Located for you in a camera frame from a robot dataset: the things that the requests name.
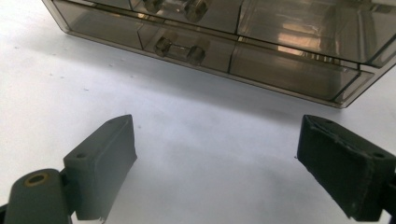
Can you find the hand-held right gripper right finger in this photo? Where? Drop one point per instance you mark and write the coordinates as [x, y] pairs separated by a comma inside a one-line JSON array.
[[342, 174]]

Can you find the smoky clear plastic drawer cabinet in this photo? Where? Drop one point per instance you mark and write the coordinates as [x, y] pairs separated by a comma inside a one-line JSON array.
[[344, 104]]

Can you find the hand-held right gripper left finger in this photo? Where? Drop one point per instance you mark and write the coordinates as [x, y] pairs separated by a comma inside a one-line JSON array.
[[99, 168]]

